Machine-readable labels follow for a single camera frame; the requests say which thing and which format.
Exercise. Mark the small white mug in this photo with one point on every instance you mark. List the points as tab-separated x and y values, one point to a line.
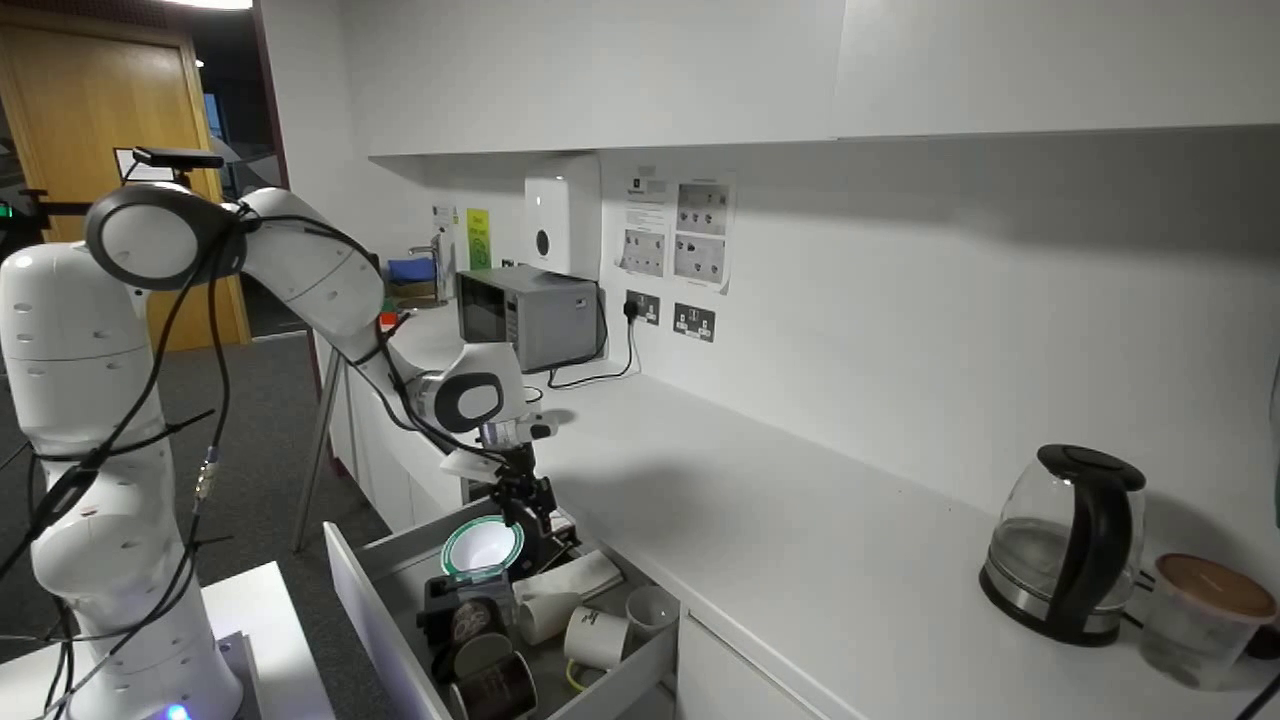
651	610

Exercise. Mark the black mug with script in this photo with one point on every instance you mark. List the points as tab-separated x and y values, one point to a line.
496	682

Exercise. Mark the double wall socket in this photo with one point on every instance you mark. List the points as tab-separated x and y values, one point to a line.
695	323
643	306

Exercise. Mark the white kitchen counter unit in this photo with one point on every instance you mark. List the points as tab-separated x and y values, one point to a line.
801	562

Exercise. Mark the glass electric kettle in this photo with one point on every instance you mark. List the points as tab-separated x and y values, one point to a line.
1106	562

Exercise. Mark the yellow green notice sheet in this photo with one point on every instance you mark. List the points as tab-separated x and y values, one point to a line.
476	241

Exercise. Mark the white mug yellow interior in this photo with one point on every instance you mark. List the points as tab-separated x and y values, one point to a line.
592	642

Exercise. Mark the wooden door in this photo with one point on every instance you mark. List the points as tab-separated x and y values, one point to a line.
80	94

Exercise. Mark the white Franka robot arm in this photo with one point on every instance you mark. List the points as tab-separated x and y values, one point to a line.
80	373

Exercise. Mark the black camera stand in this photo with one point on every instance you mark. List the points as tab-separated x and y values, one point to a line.
35	210

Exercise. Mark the white robot stand table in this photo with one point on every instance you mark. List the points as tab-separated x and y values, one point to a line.
273	642

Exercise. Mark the white tub brown lid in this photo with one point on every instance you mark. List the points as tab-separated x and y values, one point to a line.
1204	623

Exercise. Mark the green rimmed white plate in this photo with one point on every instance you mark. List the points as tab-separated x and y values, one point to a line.
482	548

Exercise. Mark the white paper pouch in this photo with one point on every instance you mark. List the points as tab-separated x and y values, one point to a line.
582	574

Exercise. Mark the silver microwave oven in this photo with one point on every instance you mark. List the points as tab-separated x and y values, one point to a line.
546	323

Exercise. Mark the blue box stack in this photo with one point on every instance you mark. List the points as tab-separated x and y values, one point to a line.
412	270

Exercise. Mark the black camera on mount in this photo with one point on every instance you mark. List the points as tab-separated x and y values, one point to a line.
174	158

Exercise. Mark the white wall cabinets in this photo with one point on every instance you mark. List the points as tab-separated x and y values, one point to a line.
801	65

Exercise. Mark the small red object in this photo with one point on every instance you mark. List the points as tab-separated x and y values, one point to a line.
388	323

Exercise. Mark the white paper towel dispenser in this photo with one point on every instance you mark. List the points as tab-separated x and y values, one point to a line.
546	223

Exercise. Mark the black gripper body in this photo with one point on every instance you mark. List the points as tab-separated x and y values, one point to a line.
514	470

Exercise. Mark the tall white instruction notice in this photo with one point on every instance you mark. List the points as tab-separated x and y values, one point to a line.
644	249

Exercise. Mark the white mug blue rim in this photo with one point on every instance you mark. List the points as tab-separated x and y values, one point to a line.
543	426

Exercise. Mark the small picture notice sheet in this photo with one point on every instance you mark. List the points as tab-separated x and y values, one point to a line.
702	261
702	210

